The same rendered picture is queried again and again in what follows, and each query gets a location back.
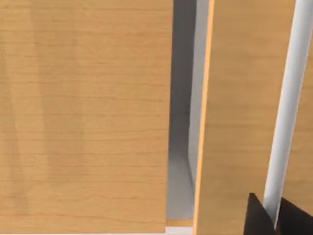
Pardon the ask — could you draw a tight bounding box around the wooden cupboard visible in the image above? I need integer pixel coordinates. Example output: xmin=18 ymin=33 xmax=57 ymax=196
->
xmin=0 ymin=0 xmax=199 ymax=234

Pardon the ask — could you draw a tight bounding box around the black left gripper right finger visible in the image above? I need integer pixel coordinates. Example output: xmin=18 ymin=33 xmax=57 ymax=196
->
xmin=276 ymin=196 xmax=313 ymax=235

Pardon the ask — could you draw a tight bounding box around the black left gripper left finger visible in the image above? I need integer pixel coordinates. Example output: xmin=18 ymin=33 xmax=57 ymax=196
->
xmin=243 ymin=192 xmax=276 ymax=235

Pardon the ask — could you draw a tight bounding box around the long metal door handle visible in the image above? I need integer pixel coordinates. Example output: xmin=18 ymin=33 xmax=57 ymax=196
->
xmin=263 ymin=0 xmax=313 ymax=229

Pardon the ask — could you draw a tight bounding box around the wooden cupboard door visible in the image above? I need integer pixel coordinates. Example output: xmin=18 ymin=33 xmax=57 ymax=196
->
xmin=192 ymin=0 xmax=313 ymax=235

